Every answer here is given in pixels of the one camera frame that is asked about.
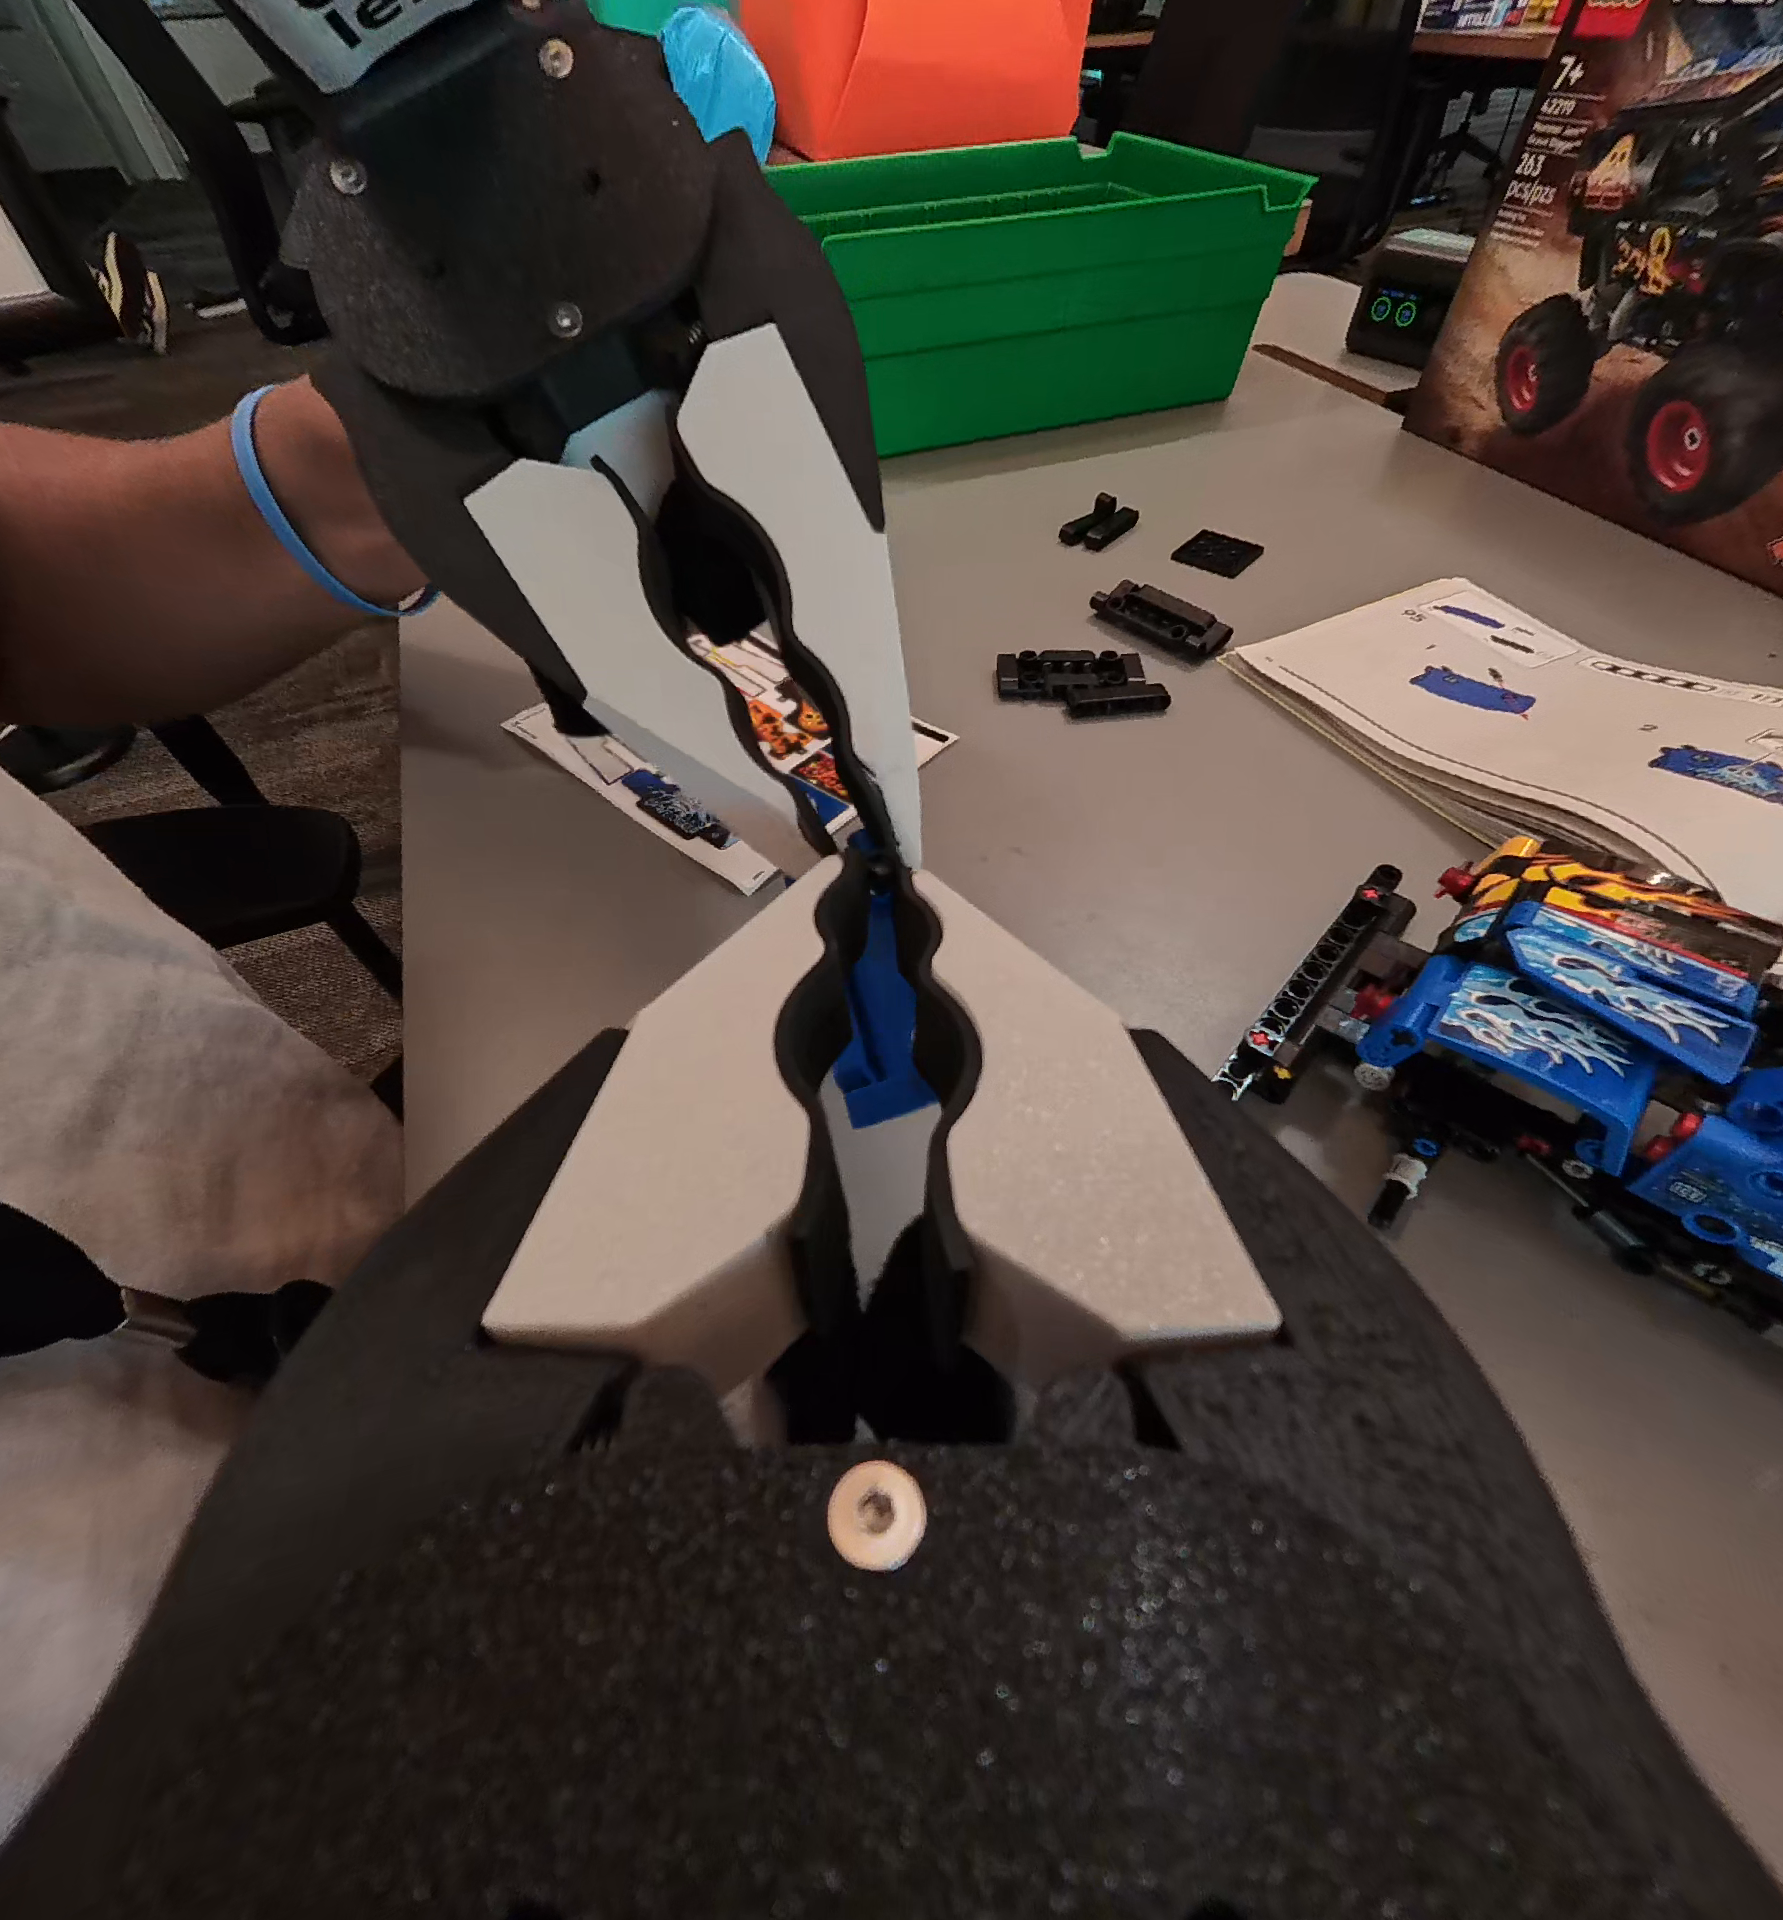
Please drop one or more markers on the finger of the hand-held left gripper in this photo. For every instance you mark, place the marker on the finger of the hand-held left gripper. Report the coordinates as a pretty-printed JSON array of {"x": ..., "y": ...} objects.
[
  {"x": 576, "y": 585},
  {"x": 818, "y": 574}
]

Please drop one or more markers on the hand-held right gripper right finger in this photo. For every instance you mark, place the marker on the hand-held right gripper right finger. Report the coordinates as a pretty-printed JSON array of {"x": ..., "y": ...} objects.
[{"x": 1085, "y": 1187}]

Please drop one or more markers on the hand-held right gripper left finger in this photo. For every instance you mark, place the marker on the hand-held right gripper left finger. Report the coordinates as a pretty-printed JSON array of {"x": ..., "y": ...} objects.
[{"x": 678, "y": 1171}]

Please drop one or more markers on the blue lego beam piece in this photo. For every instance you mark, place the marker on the blue lego beam piece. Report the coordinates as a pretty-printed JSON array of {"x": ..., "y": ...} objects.
[{"x": 879, "y": 1039}]

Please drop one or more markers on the person's left forearm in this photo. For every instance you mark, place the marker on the person's left forearm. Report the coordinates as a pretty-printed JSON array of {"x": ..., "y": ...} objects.
[{"x": 110, "y": 554}]

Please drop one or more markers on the lego sticker sheet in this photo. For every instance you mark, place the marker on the lego sticker sheet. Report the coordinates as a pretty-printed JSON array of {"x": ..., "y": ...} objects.
[{"x": 609, "y": 775}]

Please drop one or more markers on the small black lego connector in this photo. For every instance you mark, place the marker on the small black lego connector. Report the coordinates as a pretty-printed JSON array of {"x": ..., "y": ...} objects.
[{"x": 1097, "y": 520}]

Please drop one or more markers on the black lego beam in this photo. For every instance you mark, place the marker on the black lego beam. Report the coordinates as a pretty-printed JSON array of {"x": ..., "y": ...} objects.
[{"x": 1126, "y": 698}]

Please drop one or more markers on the black lego brick with holes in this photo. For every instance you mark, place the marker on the black lego brick with holes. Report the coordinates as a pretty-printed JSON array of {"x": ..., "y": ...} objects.
[{"x": 1159, "y": 614}]

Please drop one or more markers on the black square lego plate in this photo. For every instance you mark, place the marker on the black square lego plate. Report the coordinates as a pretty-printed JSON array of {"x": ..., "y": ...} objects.
[{"x": 1222, "y": 554}]

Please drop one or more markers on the blue flame lego truck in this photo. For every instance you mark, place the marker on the blue flame lego truck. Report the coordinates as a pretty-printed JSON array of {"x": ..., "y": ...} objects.
[{"x": 1579, "y": 1020}]

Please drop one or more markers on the lego instruction booklet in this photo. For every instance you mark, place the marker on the lego instruction booklet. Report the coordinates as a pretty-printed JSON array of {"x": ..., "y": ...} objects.
[{"x": 1508, "y": 722}]

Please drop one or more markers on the light blue round cap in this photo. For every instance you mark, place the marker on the light blue round cap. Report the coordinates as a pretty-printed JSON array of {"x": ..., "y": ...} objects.
[{"x": 717, "y": 78}]

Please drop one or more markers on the blue wristband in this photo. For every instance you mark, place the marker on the blue wristband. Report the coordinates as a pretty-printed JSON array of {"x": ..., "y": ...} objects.
[{"x": 284, "y": 530}]

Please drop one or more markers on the green plastic bin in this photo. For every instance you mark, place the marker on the green plastic bin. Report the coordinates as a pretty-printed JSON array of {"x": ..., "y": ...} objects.
[{"x": 1043, "y": 299}]

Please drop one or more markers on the orange bag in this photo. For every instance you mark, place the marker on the orange bag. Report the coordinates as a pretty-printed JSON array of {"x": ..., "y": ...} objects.
[{"x": 906, "y": 78}]

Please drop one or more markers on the black device green display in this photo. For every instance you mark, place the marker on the black device green display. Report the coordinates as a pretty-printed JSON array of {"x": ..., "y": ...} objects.
[{"x": 1411, "y": 311}]

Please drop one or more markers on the monster truck picture box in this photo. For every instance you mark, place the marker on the monster truck picture box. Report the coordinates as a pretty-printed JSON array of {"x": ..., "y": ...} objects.
[{"x": 1655, "y": 299}]

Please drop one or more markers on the black lego frame piece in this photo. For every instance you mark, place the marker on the black lego frame piece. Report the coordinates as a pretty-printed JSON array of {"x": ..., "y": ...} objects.
[{"x": 1050, "y": 671}]

